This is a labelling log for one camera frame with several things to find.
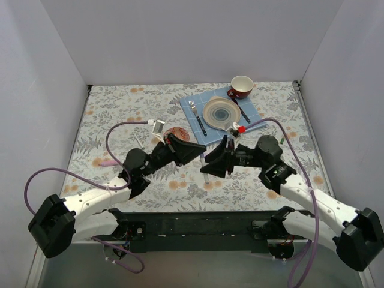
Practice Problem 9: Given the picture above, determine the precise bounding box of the beige plate with blue rings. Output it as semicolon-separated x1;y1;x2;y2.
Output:
202;96;241;131

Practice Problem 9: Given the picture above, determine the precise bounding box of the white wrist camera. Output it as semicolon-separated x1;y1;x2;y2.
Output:
147;119;165;143
225;122;246;138

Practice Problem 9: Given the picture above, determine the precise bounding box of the knife with dark handle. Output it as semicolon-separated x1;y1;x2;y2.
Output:
231;98;251;124

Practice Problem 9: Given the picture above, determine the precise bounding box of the red cup white inside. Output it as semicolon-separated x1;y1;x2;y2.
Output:
227;76;254;99

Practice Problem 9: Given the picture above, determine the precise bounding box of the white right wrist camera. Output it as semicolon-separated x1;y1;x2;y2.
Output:
225;122;246;138

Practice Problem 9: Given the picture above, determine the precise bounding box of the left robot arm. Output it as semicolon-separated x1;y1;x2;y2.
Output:
28;134;206;258

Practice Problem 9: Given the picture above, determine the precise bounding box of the red patterned small bowl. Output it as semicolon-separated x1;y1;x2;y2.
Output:
164;127;190;142

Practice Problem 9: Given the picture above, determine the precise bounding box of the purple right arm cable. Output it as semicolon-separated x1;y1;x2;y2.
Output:
239;118;319;288

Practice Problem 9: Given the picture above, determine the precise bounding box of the pink pen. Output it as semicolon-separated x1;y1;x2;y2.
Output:
99;160;118;167

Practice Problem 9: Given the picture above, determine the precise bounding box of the white marker pen green tip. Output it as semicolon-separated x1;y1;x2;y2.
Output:
134;135;145;150

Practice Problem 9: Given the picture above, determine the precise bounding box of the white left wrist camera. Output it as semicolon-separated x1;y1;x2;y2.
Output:
147;119;165;143

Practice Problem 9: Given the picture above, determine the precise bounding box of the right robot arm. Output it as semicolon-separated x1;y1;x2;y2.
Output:
200;136;383;271

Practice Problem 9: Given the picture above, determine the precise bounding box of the white marker pen blue tip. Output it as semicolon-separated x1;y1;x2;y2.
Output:
200;154;209;184

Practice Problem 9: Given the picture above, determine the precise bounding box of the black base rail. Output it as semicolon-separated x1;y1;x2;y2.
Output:
92;211;301;254

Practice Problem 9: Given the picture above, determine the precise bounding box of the fork with dark handle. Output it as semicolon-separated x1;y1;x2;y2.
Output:
189;101;207;137

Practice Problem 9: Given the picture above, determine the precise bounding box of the blue checked cloth napkin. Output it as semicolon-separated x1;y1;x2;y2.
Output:
179;86;262;146

